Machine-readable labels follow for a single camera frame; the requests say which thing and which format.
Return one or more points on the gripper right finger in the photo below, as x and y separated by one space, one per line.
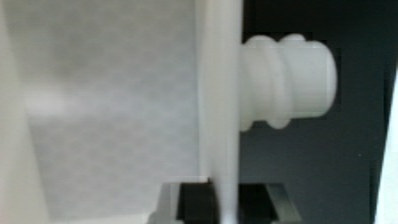
266 204

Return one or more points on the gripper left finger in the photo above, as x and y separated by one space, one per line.
186 204

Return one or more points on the white cabinet body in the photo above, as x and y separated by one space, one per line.
136 84

